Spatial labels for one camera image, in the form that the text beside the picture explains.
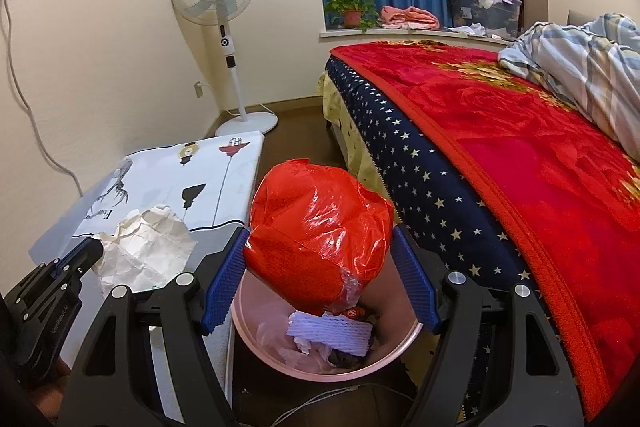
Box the red plastic bag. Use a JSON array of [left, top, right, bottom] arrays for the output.
[[244, 159, 394, 315]]

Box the red black snack packet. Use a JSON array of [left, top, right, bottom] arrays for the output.
[[343, 305, 378, 324]]

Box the navy star bedsheet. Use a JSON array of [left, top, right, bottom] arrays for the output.
[[326, 57, 547, 317]]

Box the striped blue grey quilt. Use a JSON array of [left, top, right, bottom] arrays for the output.
[[498, 13, 639, 160]]

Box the white tissue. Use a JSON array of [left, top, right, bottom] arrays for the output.
[[293, 336, 326, 355]]

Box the pink plastic trash bin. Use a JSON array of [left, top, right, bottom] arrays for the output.
[[231, 259, 422, 383]]

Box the white printed table cover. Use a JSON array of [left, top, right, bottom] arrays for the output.
[[75, 132, 264, 236]]

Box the yellow star bed skirt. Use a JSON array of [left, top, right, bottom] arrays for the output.
[[318, 70, 392, 202]]

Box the grey storage bin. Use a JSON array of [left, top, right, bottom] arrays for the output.
[[448, 0, 523, 39]]

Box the purple foam net sheet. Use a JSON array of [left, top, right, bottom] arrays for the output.
[[286, 311, 373, 357]]

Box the grey wall cable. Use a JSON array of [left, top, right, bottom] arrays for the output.
[[0, 0, 84, 198]]

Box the potted green plant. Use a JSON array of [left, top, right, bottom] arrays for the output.
[[324, 0, 378, 31]]

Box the pink folded cloth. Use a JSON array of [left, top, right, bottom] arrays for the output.
[[380, 5, 440, 30]]

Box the left hand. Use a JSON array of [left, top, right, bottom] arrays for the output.
[[29, 358, 70, 424]]

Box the printed paper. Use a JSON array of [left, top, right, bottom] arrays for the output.
[[92, 205, 198, 296]]

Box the red floral blanket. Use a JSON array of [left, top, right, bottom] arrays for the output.
[[329, 41, 639, 419]]

